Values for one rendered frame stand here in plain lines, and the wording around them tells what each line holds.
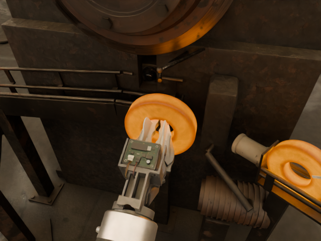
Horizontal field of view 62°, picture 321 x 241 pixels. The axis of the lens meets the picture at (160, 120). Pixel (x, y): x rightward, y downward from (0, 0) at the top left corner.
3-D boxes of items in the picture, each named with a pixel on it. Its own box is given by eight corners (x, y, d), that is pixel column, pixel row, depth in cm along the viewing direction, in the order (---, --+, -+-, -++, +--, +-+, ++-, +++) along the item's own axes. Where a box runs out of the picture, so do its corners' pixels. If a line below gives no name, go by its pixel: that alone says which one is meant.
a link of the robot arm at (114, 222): (154, 255, 45) (100, 241, 47) (160, 224, 47) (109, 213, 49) (149, 249, 37) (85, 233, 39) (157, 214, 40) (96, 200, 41)
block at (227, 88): (202, 129, 94) (211, 70, 78) (225, 133, 93) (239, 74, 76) (198, 151, 87) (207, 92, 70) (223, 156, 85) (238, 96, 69)
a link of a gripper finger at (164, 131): (176, 103, 51) (165, 145, 47) (176, 119, 56) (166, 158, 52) (160, 100, 52) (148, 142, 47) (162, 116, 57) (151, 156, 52)
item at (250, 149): (242, 145, 79) (245, 129, 75) (270, 160, 73) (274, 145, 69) (230, 155, 76) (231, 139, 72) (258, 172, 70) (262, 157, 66)
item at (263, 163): (269, 167, 75) (277, 139, 69) (271, 169, 75) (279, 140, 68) (254, 182, 72) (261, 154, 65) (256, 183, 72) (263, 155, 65)
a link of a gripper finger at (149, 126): (160, 100, 52) (148, 142, 47) (162, 116, 57) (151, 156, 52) (144, 98, 52) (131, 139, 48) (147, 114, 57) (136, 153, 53)
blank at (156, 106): (121, 91, 55) (115, 100, 53) (196, 93, 52) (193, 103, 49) (135, 143, 65) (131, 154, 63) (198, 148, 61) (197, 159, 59)
